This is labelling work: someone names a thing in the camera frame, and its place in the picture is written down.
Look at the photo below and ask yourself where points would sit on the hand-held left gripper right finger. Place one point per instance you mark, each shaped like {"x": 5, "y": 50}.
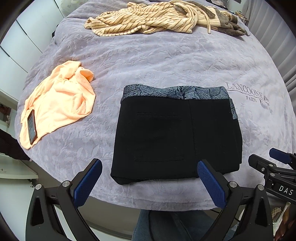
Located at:
{"x": 211, "y": 185}

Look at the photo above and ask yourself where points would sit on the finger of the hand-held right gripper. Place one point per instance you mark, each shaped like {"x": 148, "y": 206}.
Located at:
{"x": 278, "y": 154}
{"x": 259, "y": 163}

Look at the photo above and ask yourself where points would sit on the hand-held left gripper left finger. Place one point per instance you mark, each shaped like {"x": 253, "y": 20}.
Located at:
{"x": 87, "y": 183}

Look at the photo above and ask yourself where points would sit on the black pants with patterned waistband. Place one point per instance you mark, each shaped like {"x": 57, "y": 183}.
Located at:
{"x": 161, "y": 134}

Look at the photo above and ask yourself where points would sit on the checkered beige bag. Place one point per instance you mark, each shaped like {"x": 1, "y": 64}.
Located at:
{"x": 277, "y": 213}

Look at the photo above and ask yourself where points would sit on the white shelf unit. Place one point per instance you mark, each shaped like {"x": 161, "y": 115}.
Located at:
{"x": 13, "y": 166}

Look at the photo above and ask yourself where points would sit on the smartphone with orange case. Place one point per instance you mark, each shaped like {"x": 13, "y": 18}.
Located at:
{"x": 32, "y": 127}

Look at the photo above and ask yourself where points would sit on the orange towel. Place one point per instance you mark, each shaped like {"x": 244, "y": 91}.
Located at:
{"x": 62, "y": 104}

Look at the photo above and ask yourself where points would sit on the pale curtain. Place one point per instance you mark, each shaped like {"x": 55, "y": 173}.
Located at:
{"x": 277, "y": 46}

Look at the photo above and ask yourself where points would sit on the purple plush blanket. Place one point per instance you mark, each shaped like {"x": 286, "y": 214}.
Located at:
{"x": 150, "y": 64}

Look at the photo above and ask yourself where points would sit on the brown garment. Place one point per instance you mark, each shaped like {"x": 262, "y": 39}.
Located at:
{"x": 231, "y": 25}

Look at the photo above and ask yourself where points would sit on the white wardrobe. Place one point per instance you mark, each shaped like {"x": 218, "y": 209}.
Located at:
{"x": 23, "y": 34}

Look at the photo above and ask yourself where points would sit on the striped beige garment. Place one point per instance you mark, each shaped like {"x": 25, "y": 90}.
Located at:
{"x": 138, "y": 20}

